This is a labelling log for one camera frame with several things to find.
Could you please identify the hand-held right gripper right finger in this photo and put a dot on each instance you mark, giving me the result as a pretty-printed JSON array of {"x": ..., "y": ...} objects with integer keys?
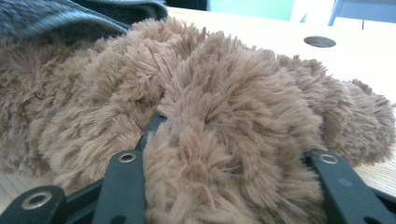
[{"x": 345, "y": 189}]

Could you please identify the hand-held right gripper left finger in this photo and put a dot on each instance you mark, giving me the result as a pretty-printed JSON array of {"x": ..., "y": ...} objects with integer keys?
[{"x": 124, "y": 186}]

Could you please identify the brown teddy bear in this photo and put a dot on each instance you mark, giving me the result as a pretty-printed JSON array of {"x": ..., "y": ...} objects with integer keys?
[{"x": 218, "y": 109}]

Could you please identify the grey knitted garment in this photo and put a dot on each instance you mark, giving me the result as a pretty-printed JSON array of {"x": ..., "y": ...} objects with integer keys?
[{"x": 46, "y": 15}]

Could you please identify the white metal frame desk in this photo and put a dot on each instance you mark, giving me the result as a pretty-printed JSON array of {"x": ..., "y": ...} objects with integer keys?
[{"x": 367, "y": 9}]

